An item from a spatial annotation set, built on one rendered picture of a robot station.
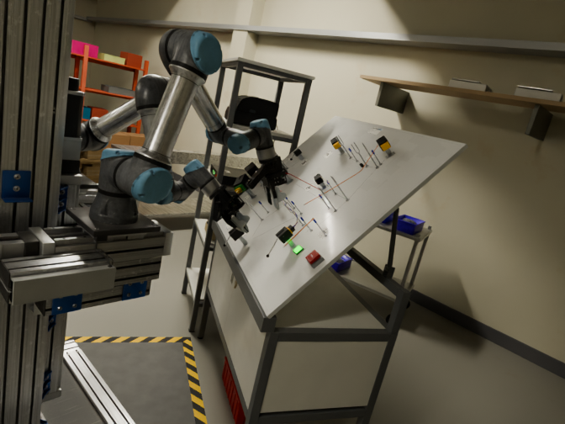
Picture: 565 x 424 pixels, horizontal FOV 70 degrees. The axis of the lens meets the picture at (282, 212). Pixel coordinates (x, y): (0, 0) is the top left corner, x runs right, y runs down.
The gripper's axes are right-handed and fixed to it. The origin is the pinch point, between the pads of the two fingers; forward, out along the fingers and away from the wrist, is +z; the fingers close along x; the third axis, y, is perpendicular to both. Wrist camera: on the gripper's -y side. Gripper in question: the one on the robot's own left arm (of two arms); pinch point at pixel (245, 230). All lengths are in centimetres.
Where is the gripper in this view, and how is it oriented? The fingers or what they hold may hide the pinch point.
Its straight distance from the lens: 169.6
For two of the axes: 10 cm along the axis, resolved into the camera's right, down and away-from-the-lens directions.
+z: 6.6, 7.5, 1.1
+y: 6.3, -4.7, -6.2
